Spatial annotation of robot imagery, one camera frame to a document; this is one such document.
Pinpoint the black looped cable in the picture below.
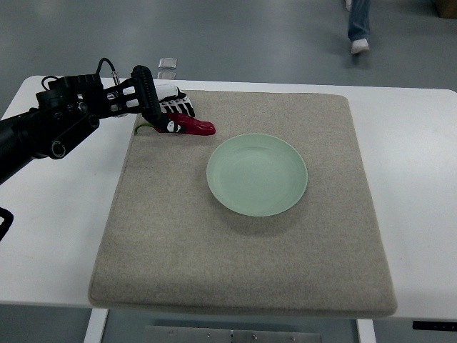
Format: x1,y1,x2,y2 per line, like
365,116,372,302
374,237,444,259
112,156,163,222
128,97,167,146
0,206,14,242

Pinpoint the cardboard box corner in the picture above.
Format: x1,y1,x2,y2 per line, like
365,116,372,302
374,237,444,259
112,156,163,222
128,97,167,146
433,0,457,19

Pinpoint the light green plate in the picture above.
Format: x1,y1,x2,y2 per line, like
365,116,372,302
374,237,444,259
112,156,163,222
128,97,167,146
206,134,308,217

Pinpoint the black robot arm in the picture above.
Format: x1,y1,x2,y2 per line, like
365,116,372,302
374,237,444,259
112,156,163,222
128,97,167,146
1,65,183,182

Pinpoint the white right table leg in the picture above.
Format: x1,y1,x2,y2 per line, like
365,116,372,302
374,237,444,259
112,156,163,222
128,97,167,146
356,319,376,343

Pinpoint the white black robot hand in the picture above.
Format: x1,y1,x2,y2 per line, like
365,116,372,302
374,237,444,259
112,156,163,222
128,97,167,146
156,84,195,118

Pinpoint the white left table leg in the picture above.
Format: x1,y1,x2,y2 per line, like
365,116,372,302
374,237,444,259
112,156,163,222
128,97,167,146
83,309,109,343

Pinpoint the person leg in jeans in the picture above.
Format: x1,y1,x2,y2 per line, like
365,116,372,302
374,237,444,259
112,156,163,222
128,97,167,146
345,0,371,42

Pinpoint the red chili pepper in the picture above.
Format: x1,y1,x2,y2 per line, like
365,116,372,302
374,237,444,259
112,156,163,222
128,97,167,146
134,113,216,136

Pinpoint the beige felt mat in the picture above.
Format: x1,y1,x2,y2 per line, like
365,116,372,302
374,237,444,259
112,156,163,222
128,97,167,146
88,91,397,318

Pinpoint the white sneaker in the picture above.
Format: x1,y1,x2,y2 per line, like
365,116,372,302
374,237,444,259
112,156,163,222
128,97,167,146
351,39,370,55

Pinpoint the white table leg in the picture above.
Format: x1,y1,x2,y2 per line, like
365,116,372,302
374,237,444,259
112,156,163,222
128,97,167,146
356,319,376,343
83,309,109,343

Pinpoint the black table control panel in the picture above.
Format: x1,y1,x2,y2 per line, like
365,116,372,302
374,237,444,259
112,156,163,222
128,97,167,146
412,321,457,332

